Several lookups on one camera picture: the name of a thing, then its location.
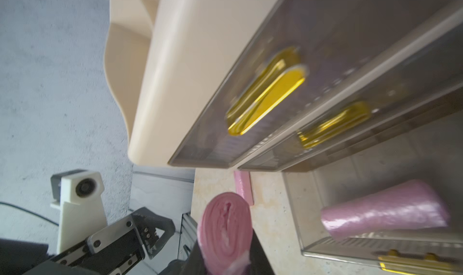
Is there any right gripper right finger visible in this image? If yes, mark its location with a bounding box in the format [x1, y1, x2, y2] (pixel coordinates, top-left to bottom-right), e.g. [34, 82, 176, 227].
[249, 231, 275, 275]

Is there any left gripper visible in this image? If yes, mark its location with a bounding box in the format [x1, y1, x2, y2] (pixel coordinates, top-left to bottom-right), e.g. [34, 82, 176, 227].
[25, 207, 176, 275]

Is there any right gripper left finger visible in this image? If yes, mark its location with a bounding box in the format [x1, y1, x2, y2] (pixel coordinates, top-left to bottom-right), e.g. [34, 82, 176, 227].
[180, 242, 206, 275]

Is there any pink bag roll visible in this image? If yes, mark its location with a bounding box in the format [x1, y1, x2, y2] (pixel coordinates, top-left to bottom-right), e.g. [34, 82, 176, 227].
[321, 180, 450, 240]
[197, 192, 253, 275]
[233, 171, 254, 206]

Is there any beige drawer organizer cabinet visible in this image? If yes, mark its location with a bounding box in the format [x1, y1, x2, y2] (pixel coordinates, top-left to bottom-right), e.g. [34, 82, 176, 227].
[104, 0, 278, 166]

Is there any transparent drawer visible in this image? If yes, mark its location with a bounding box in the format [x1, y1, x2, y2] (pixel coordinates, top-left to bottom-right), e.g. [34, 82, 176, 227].
[240, 26, 463, 172]
[283, 112, 463, 275]
[169, 0, 463, 170]

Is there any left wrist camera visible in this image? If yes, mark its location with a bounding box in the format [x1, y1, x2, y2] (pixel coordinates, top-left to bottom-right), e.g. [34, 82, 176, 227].
[50, 169, 107, 253]

